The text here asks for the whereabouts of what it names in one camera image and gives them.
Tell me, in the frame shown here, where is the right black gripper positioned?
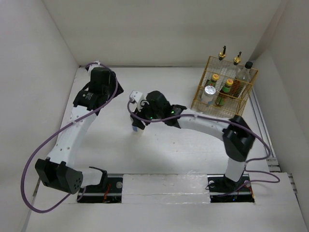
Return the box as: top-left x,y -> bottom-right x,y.
131,98 -> 164,129

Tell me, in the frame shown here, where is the silver lid shaker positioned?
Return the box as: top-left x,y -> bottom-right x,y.
201,86 -> 216,105
132,126 -> 144,133

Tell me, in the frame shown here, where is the yellow cap sauce bottle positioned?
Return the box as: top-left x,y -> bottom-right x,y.
205,73 -> 219,87
215,79 -> 233,106

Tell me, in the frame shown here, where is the yellow cap sauce bottle front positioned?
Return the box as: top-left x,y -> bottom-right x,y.
215,79 -> 233,106

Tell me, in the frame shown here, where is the dark sauce glass bottle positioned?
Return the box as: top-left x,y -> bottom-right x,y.
213,45 -> 226,90

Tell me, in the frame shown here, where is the clear liquid glass bottle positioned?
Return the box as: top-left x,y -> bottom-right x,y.
222,51 -> 242,86

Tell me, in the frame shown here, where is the red label soy sauce bottle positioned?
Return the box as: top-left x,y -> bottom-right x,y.
229,61 -> 253,99

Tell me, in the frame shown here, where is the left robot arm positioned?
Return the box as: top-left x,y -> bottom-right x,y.
35,66 -> 123,194

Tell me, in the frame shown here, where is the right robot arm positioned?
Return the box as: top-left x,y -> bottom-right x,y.
129,90 -> 255,193

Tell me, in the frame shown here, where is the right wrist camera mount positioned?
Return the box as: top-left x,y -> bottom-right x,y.
129,90 -> 146,112

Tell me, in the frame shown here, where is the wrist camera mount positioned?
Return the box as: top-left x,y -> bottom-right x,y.
129,90 -> 146,112
85,60 -> 101,75

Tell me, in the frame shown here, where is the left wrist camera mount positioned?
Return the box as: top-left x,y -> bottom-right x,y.
85,60 -> 101,75

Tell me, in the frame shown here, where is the yellow wire rack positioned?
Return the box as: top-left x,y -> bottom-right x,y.
191,56 -> 258,118

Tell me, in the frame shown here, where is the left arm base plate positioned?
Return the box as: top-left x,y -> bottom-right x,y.
77,175 -> 123,203

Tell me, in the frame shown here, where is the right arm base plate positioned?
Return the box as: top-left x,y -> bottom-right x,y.
205,174 -> 255,203

